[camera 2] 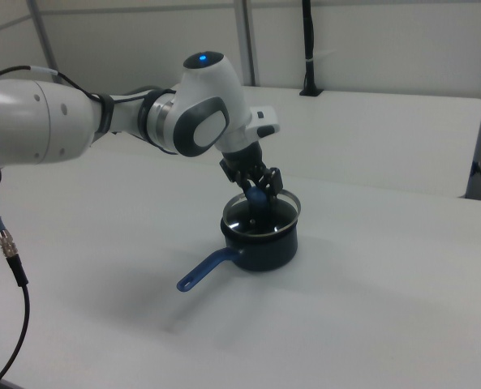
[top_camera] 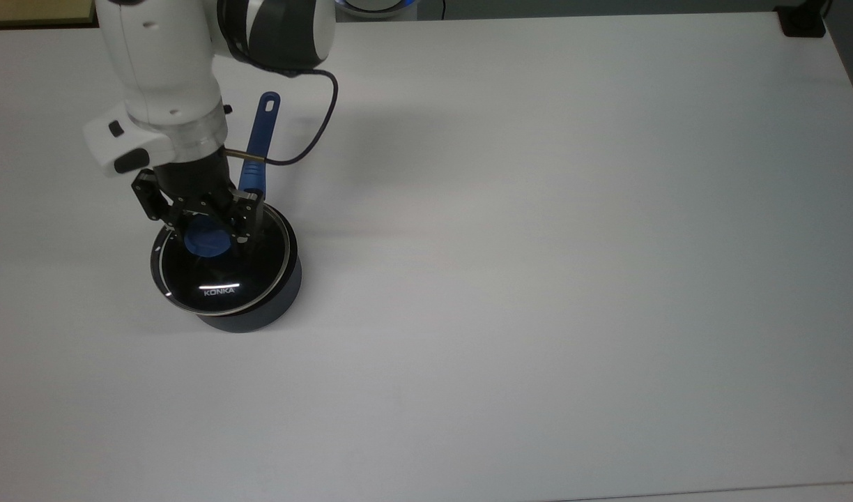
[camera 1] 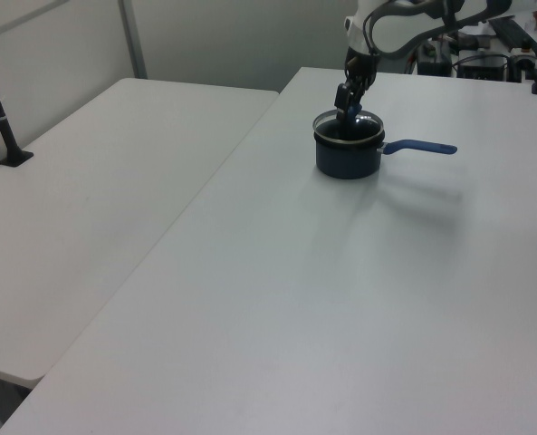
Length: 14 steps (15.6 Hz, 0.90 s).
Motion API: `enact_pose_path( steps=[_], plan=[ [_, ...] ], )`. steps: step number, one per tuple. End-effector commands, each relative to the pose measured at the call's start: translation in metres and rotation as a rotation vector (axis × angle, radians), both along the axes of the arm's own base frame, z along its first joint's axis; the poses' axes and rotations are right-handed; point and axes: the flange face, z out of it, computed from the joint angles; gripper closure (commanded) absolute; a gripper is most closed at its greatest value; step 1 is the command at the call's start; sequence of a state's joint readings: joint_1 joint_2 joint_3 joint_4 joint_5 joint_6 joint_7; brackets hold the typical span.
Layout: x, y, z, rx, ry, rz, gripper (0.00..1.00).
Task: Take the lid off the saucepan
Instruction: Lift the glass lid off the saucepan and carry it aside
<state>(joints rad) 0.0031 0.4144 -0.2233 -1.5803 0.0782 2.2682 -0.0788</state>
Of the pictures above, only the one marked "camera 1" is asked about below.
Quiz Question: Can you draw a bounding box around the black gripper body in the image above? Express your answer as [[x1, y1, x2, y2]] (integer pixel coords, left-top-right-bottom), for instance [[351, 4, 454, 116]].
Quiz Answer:
[[343, 44, 380, 92]]

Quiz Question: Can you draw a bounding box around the glass lid with blue knob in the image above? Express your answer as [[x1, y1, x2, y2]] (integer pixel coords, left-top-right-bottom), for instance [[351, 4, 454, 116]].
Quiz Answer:
[[312, 102, 384, 146]]

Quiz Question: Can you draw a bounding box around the dark blue saucepan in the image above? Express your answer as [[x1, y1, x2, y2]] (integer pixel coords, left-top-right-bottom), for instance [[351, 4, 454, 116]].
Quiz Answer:
[[313, 130, 458, 180]]

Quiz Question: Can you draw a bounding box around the small black box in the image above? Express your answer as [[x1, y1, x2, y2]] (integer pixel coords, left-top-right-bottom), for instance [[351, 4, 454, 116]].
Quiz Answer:
[[417, 43, 451, 77]]

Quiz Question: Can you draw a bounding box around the black electronics box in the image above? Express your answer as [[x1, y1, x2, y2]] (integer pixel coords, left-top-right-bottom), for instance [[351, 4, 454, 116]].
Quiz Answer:
[[456, 53, 510, 82]]

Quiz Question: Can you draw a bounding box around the black keyboard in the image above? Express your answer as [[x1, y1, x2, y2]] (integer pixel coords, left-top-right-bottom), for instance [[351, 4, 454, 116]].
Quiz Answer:
[[488, 17, 537, 52]]

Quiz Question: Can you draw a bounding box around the white side table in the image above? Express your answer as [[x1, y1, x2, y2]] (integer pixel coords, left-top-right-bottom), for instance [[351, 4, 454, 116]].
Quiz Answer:
[[0, 77, 282, 382]]

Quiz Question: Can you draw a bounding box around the grey partition corner post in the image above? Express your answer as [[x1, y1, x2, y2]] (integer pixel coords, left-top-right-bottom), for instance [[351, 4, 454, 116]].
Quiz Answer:
[[117, 0, 149, 81]]

